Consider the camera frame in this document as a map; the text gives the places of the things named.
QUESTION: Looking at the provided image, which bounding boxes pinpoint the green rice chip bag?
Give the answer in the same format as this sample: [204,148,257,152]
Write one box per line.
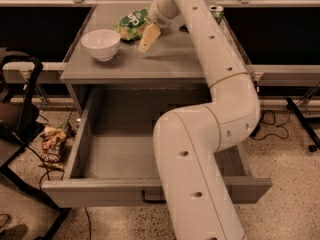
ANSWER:
[114,7,150,41]

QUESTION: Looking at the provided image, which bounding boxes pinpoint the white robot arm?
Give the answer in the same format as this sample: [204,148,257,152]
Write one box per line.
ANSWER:
[150,0,260,240]

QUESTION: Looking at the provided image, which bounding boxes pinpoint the black stand leg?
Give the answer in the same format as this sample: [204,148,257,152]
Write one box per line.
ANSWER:
[286,82,320,152]

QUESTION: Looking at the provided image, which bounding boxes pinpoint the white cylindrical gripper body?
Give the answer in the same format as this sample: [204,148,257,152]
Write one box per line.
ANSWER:
[149,0,180,28]

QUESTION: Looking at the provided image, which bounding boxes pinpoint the crumpled brown chip bag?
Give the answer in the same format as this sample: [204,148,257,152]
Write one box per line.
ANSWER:
[41,127,67,171]

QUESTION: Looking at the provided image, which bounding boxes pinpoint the green soda can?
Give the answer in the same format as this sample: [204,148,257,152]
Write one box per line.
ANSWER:
[209,5,224,24]

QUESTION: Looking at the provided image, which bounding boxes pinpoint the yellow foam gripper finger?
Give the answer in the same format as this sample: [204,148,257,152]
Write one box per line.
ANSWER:
[138,24,161,53]

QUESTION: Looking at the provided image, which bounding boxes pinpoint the white ceramic bowl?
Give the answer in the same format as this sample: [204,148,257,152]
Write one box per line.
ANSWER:
[81,29,120,61]

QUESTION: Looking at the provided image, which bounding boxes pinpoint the black power adapter cable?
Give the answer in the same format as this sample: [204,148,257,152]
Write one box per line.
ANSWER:
[249,109,293,142]

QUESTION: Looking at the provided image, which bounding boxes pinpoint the open grey top drawer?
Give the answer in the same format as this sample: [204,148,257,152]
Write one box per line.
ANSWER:
[41,85,273,209]

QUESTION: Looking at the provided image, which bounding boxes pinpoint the dark blue snack bar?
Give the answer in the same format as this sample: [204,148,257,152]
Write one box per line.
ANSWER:
[179,25,188,33]

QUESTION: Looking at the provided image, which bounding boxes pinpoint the black drawer handle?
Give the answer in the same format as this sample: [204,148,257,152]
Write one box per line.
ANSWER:
[141,191,166,204]

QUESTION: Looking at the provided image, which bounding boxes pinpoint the grey metal drawer cabinet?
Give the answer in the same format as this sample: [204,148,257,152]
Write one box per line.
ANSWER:
[62,10,259,112]

